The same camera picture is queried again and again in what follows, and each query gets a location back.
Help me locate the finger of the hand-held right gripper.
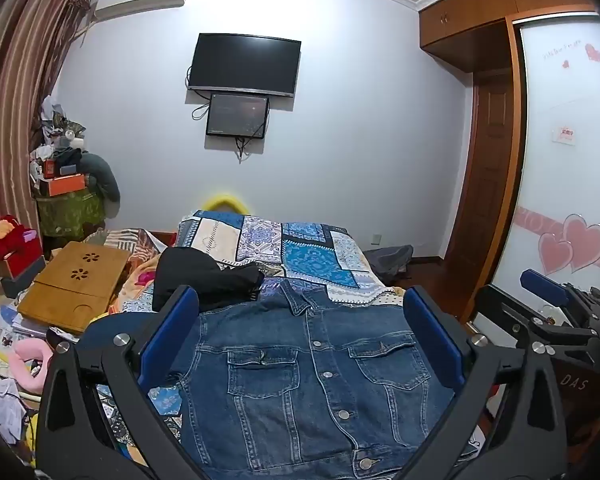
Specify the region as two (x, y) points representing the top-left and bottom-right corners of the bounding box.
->
(519, 269), (600, 311)
(472, 285), (600, 356)

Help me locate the brown wooden wardrobe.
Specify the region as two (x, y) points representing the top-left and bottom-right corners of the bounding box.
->
(419, 0), (600, 321)

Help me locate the pile of papers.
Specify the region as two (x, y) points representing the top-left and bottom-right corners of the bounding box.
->
(0, 305), (48, 361)

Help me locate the red plush flower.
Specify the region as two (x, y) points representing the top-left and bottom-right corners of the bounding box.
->
(0, 214), (36, 261)

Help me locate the pink neck pillow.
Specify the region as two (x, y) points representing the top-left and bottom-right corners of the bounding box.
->
(7, 338), (53, 393)

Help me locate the small black monitor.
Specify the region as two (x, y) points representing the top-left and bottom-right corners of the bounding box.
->
(205, 92), (271, 139)

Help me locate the brown wooden door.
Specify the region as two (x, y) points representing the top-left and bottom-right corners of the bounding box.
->
(447, 70), (518, 311)

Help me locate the blue patterned patchwork blanket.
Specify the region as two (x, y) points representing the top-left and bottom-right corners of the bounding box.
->
(92, 210), (406, 466)

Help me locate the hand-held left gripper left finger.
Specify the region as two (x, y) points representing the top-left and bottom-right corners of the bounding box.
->
(34, 285), (216, 480)

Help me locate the black monitor cable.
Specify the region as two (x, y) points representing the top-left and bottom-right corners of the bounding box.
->
(232, 135), (253, 163)

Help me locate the black garment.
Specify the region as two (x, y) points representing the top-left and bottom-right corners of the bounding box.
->
(152, 247), (266, 313)

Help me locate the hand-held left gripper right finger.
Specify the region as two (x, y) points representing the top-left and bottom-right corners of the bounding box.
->
(390, 285), (567, 480)

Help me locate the colourful striped quilt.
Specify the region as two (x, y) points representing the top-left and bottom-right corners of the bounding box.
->
(100, 227), (181, 317)

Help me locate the red box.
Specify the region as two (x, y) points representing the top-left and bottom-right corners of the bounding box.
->
(0, 240), (45, 278)

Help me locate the green cloth-covered stand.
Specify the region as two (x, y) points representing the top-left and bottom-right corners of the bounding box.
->
(35, 190), (106, 238)

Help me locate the blue denim jacket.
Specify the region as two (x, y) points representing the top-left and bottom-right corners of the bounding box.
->
(77, 277), (481, 480)

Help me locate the dark bag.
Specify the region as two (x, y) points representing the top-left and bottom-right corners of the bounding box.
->
(362, 244), (415, 283)

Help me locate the wall-mounted black television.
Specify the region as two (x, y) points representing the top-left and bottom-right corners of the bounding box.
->
(187, 32), (302, 98)

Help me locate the yellow curved object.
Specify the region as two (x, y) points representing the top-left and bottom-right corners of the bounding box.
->
(201, 191), (252, 214)

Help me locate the striped brown curtain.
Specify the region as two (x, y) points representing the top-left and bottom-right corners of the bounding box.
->
(0, 0), (98, 306)

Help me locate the pile of clutter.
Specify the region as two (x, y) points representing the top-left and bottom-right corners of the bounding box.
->
(27, 95), (88, 198)

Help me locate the wooden lap desk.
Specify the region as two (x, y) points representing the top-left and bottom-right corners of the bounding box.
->
(17, 241), (132, 335)

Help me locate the white cloth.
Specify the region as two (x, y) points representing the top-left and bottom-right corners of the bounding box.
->
(0, 375), (28, 446)

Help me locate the orange box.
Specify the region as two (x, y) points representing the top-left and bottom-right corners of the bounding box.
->
(47, 174), (88, 197)

